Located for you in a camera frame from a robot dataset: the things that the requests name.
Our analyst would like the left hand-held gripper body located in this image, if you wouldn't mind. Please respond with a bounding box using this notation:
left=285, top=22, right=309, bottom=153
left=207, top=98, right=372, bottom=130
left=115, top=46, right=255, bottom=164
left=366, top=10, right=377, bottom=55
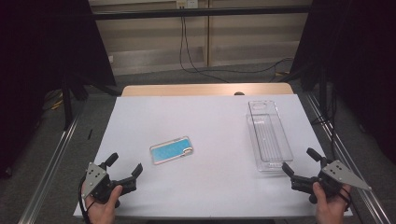
left=81, top=161, right=138, bottom=209

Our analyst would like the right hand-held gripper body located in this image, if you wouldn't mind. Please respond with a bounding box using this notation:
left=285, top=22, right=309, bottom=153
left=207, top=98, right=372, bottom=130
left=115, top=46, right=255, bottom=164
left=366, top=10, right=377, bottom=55
left=290, top=159, right=373, bottom=205

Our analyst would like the clear plastic box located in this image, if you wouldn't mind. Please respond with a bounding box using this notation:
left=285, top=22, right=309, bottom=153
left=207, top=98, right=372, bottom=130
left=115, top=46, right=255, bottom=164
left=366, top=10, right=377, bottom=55
left=245, top=99, right=295, bottom=174

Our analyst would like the blue phone case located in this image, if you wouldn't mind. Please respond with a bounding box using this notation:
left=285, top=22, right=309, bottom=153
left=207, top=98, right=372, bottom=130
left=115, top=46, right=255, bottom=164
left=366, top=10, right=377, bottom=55
left=148, top=135, right=195, bottom=166

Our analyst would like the person's left hand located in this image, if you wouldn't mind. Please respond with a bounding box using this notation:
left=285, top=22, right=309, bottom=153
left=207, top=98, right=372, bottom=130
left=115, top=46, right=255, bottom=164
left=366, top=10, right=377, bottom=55
left=84, top=184, right=124, bottom=224

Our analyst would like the person's right hand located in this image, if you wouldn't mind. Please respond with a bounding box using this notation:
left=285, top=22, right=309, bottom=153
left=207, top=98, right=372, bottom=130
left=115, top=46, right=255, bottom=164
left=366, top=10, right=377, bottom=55
left=312, top=181, right=353, bottom=224

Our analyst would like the black metal stand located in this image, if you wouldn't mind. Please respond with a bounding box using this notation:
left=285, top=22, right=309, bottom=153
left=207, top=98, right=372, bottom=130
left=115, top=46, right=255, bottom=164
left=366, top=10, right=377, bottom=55
left=60, top=74, right=123, bottom=132

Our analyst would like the white table board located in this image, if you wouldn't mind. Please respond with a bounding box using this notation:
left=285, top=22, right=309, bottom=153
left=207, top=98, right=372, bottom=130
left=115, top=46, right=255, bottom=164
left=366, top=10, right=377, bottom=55
left=73, top=93, right=354, bottom=218

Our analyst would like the wooden table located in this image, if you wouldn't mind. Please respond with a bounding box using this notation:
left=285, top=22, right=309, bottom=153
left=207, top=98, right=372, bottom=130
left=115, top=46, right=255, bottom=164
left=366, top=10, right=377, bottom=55
left=120, top=82, right=295, bottom=98

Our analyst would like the black curtain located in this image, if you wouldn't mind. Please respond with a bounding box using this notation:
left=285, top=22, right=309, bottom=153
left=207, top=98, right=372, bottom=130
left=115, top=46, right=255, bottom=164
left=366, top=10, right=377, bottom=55
left=0, top=0, right=117, bottom=180
left=290, top=0, right=396, bottom=165

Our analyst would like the black horizontal bar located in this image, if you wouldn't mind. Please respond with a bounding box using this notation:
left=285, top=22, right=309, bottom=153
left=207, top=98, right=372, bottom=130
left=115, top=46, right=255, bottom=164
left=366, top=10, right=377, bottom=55
left=92, top=5, right=313, bottom=21

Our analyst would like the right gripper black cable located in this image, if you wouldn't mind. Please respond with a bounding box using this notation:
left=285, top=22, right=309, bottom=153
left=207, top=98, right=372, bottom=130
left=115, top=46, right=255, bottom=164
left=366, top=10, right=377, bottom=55
left=339, top=185, right=354, bottom=214

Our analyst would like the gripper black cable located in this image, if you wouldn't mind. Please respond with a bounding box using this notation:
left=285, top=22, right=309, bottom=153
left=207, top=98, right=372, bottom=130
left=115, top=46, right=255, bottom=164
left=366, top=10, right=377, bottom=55
left=339, top=185, right=354, bottom=214
left=77, top=175, right=93, bottom=224

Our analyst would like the aluminium rail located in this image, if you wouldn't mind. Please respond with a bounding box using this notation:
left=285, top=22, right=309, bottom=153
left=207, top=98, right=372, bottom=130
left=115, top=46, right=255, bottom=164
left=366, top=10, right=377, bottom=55
left=303, top=92, right=392, bottom=224
left=17, top=111, right=82, bottom=224

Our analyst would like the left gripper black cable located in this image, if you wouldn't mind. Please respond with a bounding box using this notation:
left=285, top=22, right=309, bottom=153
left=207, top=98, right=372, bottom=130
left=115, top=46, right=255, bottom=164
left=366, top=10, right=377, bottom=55
left=77, top=175, right=93, bottom=224

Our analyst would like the yellow cable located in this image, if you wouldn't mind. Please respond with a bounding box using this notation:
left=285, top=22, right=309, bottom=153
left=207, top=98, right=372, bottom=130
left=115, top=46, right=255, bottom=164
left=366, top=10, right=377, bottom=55
left=46, top=89, right=65, bottom=112

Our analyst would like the black wall cable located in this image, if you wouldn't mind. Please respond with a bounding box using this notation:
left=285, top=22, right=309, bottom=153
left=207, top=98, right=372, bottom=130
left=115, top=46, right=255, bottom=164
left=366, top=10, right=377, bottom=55
left=178, top=16, right=295, bottom=84

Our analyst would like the white wall socket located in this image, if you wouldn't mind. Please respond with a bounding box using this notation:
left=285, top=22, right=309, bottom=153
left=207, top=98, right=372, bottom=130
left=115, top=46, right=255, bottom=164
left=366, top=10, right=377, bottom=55
left=176, top=0, right=200, bottom=9

